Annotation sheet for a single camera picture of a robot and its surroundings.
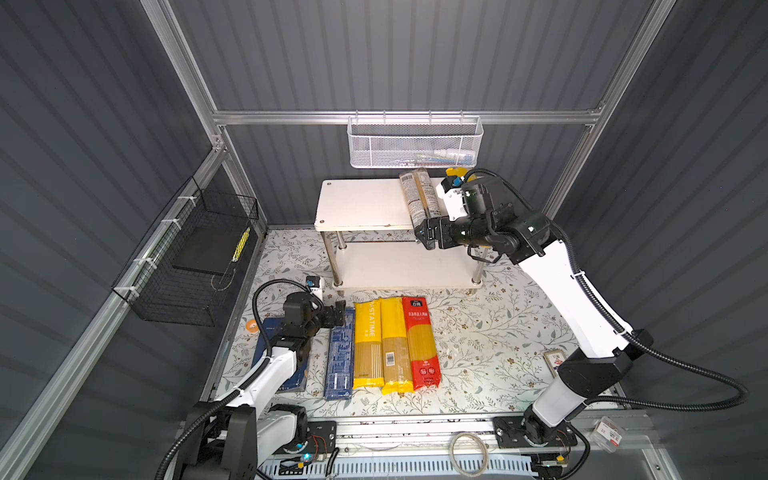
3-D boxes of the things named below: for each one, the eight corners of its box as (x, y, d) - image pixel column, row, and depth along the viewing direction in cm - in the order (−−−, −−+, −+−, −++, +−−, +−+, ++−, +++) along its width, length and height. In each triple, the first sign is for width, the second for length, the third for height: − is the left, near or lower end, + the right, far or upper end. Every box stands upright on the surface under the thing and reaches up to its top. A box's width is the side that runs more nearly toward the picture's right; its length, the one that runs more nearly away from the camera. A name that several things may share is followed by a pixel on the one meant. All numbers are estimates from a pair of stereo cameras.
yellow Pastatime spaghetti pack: (348, 387, 83) (347, 384, 81) (356, 304, 100) (355, 299, 98) (384, 387, 83) (384, 384, 81) (385, 304, 100) (385, 299, 98)
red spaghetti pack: (414, 389, 83) (415, 386, 80) (403, 303, 101) (403, 297, 98) (441, 387, 83) (443, 383, 81) (425, 301, 101) (426, 295, 98)
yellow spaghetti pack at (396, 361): (382, 394, 82) (382, 391, 80) (381, 302, 101) (381, 297, 98) (413, 393, 82) (413, 390, 80) (406, 301, 101) (406, 297, 98)
